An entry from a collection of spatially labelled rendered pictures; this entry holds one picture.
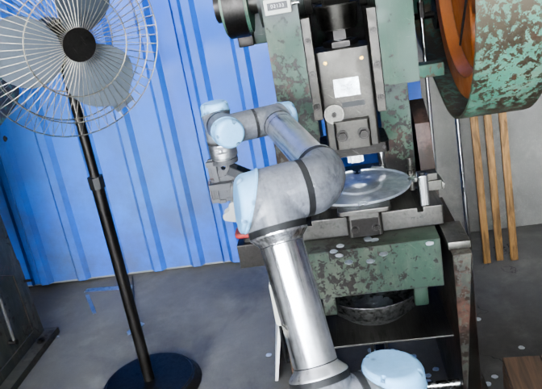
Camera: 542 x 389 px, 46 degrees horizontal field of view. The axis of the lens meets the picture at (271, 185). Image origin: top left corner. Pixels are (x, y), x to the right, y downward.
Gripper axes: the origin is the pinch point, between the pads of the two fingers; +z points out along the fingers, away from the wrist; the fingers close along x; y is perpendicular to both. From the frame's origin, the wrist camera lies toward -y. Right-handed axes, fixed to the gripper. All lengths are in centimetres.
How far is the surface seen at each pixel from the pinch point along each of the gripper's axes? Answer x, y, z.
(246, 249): 3.1, 0.5, 6.3
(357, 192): -4.6, -32.0, -3.4
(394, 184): -8.6, -42.7, -2.9
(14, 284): -73, 117, 44
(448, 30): -45, -67, -38
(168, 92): -135, 49, -17
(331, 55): -15, -30, -40
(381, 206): 5.9, -37.5, -2.7
